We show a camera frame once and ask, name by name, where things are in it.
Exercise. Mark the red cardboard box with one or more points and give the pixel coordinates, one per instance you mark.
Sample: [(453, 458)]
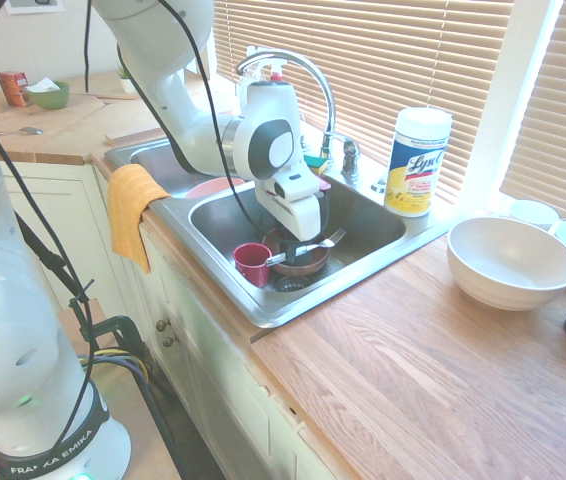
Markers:
[(10, 89)]

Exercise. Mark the round brass cabinet knob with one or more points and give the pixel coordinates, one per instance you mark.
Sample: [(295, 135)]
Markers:
[(162, 325), (168, 342)]

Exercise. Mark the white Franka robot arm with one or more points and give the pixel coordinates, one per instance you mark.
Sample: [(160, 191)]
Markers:
[(173, 100)]

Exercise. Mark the small potted plant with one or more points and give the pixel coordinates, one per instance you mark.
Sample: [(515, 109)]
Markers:
[(127, 80)]

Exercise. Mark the large white bowl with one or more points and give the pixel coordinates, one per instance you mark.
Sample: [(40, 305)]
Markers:
[(508, 270)]

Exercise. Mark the yellow and green sponge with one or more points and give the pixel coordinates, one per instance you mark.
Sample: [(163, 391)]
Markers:
[(317, 164)]

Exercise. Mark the metal drain strainer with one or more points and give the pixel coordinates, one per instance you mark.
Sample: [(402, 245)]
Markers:
[(290, 285)]

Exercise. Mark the wide beige window blind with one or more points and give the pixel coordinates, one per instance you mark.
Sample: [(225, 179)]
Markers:
[(388, 60)]

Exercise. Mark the small white cup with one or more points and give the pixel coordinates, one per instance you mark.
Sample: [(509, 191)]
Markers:
[(533, 215)]

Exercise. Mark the chrome gooseneck faucet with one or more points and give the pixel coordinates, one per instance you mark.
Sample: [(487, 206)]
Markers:
[(313, 70)]

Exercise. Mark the red spray bottle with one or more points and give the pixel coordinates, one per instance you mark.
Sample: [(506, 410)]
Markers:
[(275, 76)]

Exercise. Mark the green bowl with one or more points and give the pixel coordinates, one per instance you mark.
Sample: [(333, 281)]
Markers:
[(50, 99)]

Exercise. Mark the white crumpled paper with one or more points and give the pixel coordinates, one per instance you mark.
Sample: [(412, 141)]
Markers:
[(40, 86)]

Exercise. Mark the stainless steel double sink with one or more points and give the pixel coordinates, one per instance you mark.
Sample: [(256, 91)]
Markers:
[(373, 225)]

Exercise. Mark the red cup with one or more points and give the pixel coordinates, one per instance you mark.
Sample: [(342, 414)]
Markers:
[(250, 262)]

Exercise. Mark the cream kitchen cabinet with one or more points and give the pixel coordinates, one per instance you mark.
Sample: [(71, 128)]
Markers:
[(213, 360)]

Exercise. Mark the orange dish cloth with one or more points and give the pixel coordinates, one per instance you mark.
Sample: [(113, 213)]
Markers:
[(130, 210)]

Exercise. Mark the Lysol wipes canister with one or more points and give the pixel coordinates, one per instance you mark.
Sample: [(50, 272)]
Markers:
[(415, 165)]

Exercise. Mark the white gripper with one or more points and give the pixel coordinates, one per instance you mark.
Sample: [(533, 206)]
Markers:
[(298, 210)]

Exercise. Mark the brown wooden bowl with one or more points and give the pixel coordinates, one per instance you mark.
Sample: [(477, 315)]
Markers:
[(319, 261)]

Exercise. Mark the pink bowl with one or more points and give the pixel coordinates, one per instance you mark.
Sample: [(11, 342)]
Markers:
[(213, 187)]

